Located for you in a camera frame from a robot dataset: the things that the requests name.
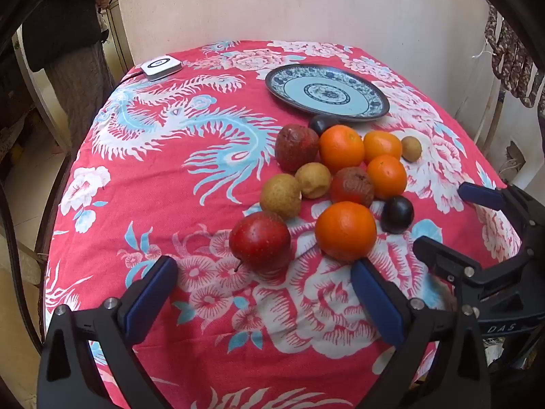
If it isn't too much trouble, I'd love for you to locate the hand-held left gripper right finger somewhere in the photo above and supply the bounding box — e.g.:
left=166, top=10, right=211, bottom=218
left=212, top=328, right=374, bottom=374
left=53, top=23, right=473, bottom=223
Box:
left=350, top=258, right=492, bottom=409

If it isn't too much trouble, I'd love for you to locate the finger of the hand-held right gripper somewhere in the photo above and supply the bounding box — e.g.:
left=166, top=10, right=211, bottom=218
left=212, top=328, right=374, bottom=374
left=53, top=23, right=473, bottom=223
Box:
left=413, top=236, right=545, bottom=303
left=458, top=182, right=545, bottom=260

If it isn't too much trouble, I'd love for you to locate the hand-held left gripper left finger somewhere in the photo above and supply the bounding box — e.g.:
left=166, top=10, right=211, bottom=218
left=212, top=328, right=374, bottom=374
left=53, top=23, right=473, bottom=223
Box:
left=37, top=256, right=178, bottom=409

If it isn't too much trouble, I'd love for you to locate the dark purple plum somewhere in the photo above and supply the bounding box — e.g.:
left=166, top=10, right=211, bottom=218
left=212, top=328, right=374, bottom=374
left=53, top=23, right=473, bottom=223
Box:
left=380, top=196, right=415, bottom=235
left=308, top=115, right=340, bottom=137

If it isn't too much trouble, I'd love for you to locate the large orange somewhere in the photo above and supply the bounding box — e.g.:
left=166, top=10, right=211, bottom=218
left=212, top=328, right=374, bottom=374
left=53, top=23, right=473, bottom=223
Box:
left=315, top=201, right=378, bottom=262

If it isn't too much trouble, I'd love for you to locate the small brown pear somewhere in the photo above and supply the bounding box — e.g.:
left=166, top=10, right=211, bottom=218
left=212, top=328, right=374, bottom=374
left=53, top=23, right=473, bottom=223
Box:
left=400, top=135, right=423, bottom=163

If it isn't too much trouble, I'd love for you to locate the shrivelled red apple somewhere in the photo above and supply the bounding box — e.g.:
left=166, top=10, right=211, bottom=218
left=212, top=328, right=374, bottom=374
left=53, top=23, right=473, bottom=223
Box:
left=330, top=166, right=375, bottom=206

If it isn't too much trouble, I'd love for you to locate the fresh red apple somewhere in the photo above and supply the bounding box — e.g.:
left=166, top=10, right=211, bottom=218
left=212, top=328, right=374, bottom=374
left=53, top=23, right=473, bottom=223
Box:
left=229, top=211, right=292, bottom=273

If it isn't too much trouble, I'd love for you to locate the large dark red wrinkled apple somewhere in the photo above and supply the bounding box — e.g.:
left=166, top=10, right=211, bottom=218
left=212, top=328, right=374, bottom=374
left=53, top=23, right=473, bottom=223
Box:
left=275, top=123, right=321, bottom=174

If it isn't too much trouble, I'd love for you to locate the blue patterned ceramic plate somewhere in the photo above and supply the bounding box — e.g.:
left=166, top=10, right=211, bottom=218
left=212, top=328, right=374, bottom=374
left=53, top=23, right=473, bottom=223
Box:
left=265, top=64, right=391, bottom=123

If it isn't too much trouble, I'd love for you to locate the red floral tablecloth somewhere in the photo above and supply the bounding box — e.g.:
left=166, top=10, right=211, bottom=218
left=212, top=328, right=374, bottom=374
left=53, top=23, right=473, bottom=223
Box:
left=43, top=40, right=524, bottom=409

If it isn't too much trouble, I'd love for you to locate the white square electronic device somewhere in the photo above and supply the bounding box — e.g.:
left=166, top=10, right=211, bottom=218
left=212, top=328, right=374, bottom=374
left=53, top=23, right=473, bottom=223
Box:
left=140, top=56, right=183, bottom=82

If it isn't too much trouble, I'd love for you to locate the thick black gripper cable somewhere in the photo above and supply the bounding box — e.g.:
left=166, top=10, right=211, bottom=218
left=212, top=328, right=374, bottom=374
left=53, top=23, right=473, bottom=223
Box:
left=0, top=183, right=47, bottom=350

